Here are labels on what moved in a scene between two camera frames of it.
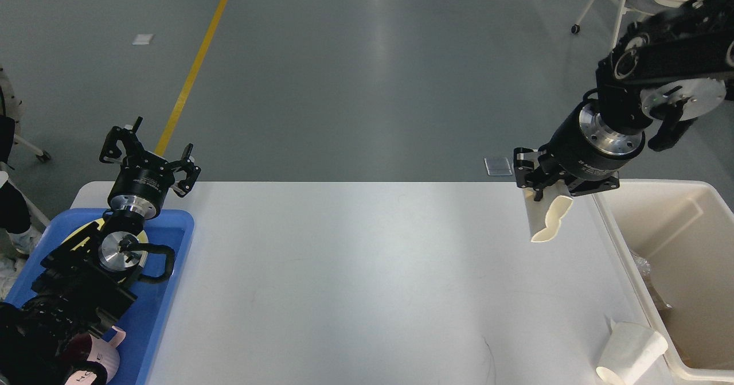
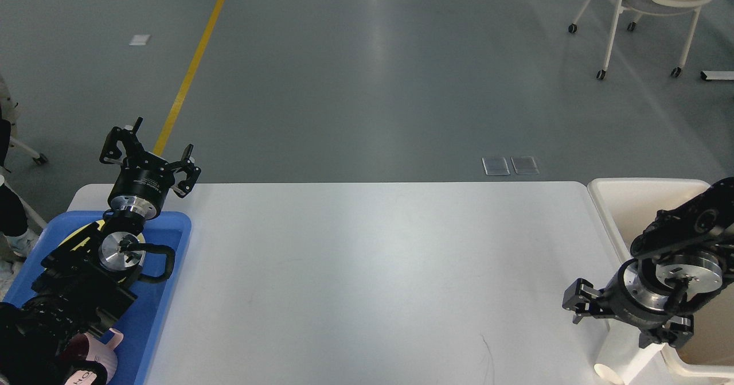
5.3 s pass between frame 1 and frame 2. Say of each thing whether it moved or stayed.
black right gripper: moved
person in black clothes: stayed
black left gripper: stayed
